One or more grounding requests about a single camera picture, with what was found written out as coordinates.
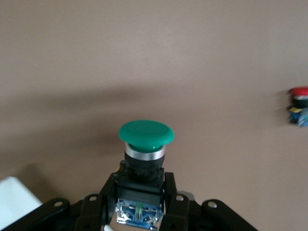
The green push button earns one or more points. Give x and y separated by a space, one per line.
145 134

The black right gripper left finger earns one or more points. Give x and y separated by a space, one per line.
98 209

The red push button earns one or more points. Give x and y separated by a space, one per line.
299 92

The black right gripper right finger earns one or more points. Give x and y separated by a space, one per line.
178 211

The white drawer cabinet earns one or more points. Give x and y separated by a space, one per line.
14 197

